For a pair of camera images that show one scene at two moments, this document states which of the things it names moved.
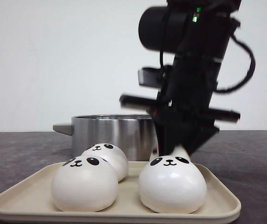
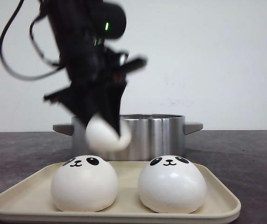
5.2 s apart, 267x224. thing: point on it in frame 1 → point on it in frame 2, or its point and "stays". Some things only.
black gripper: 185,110 → 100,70
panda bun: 113,155 → 101,136
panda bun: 84,184 stays
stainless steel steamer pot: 134,133 stays
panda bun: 172,184 stays
